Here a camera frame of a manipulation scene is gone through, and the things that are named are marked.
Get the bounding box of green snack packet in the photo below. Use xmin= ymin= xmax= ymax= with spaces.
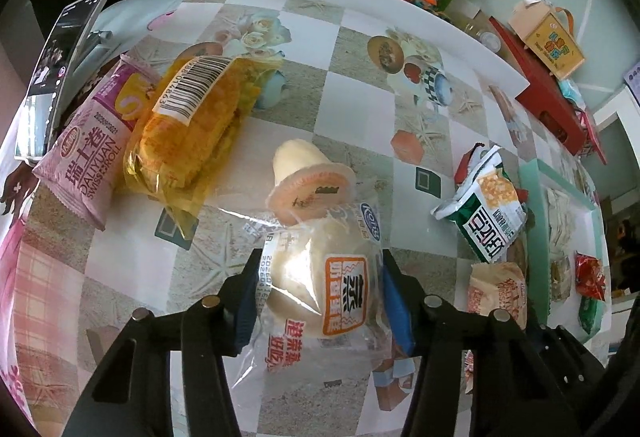
xmin=578 ymin=296 xmax=603 ymax=336

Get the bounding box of orange bread packet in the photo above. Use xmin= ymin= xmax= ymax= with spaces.
xmin=462 ymin=260 xmax=530 ymax=395

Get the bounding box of red snack packet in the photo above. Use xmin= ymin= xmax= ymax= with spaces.
xmin=575 ymin=252 xmax=605 ymax=301

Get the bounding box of white calligraphy snack packet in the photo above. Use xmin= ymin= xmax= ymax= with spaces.
xmin=547 ymin=188 xmax=575 ymax=261

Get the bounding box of green white cracker packet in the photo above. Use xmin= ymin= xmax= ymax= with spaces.
xmin=432 ymin=145 xmax=527 ymax=263

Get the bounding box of steamed bun clear packet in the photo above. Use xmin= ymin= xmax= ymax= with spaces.
xmin=232 ymin=198 xmax=392 ymax=389

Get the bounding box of pink swiss roll packet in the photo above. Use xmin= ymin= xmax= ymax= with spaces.
xmin=34 ymin=55 xmax=160 ymax=230

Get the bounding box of yellow cake clear packet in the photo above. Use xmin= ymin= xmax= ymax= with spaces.
xmin=122 ymin=55 xmax=282 ymax=239

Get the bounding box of round cracker clear packet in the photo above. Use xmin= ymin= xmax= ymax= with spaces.
xmin=550 ymin=255 xmax=573 ymax=303

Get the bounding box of red milk biscuit packet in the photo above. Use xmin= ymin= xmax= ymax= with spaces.
xmin=454 ymin=142 xmax=489 ymax=187

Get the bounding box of teal shallow tray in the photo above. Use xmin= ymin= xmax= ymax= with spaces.
xmin=520 ymin=159 xmax=611 ymax=351

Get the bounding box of red patterned pouch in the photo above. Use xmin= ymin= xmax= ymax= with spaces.
xmin=577 ymin=109 xmax=608 ymax=165

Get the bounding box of large red gift box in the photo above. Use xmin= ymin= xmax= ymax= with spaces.
xmin=489 ymin=17 xmax=586 ymax=156

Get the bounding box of blue wipes packet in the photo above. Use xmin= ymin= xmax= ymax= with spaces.
xmin=558 ymin=79 xmax=586 ymax=111

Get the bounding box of purple perforated board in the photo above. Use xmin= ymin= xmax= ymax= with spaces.
xmin=624 ymin=61 xmax=640 ymax=104

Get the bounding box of yellow wooden carry box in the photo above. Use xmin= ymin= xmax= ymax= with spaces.
xmin=509 ymin=0 xmax=586 ymax=81

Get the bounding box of smartphone on stand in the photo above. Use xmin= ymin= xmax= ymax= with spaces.
xmin=14 ymin=0 xmax=107 ymax=165

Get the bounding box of white foam board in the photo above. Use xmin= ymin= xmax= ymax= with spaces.
xmin=319 ymin=0 xmax=529 ymax=97

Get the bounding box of white shelf frame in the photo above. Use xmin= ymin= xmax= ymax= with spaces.
xmin=593 ymin=84 xmax=640 ymax=159

